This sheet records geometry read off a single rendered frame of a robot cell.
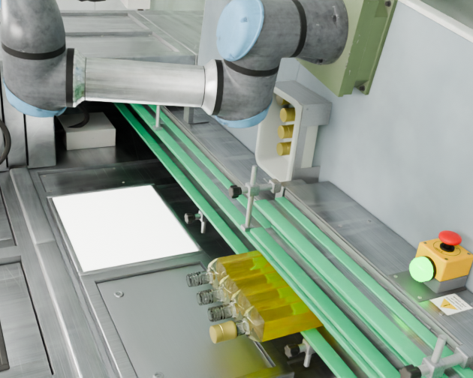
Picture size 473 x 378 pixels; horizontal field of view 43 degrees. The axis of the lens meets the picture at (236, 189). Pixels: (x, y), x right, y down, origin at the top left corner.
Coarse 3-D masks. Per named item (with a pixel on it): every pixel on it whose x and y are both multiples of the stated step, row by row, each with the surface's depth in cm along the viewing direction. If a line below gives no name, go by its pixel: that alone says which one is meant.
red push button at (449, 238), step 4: (440, 232) 107; (444, 232) 106; (448, 232) 107; (452, 232) 107; (440, 236) 106; (444, 236) 106; (448, 236) 105; (452, 236) 105; (456, 236) 106; (460, 236) 106; (444, 240) 105; (448, 240) 105; (452, 240) 105; (456, 240) 105; (460, 240) 105; (444, 244) 107; (448, 244) 106; (452, 244) 105; (456, 244) 105
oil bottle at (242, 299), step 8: (280, 280) 128; (248, 288) 124; (256, 288) 124; (264, 288) 125; (272, 288) 125; (280, 288) 125; (288, 288) 125; (232, 296) 122; (240, 296) 122; (248, 296) 122; (256, 296) 122; (264, 296) 122; (272, 296) 122; (280, 296) 123; (288, 296) 124; (240, 304) 120; (248, 304) 120; (240, 312) 120
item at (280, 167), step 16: (288, 96) 140; (272, 112) 153; (272, 128) 155; (256, 144) 157; (272, 144) 158; (256, 160) 158; (272, 160) 158; (288, 160) 157; (272, 176) 152; (288, 176) 144
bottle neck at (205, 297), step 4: (216, 288) 126; (200, 292) 124; (204, 292) 124; (208, 292) 124; (212, 292) 124; (216, 292) 125; (220, 292) 125; (200, 296) 123; (204, 296) 123; (208, 296) 124; (212, 296) 124; (216, 296) 124; (220, 296) 125; (200, 300) 125; (204, 300) 123; (208, 300) 124; (212, 300) 124; (216, 300) 125; (220, 300) 125; (200, 304) 124; (204, 304) 124
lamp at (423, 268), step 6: (420, 258) 106; (426, 258) 106; (414, 264) 106; (420, 264) 105; (426, 264) 105; (432, 264) 106; (414, 270) 106; (420, 270) 105; (426, 270) 105; (432, 270) 105; (414, 276) 107; (420, 276) 106; (426, 276) 105; (432, 276) 106
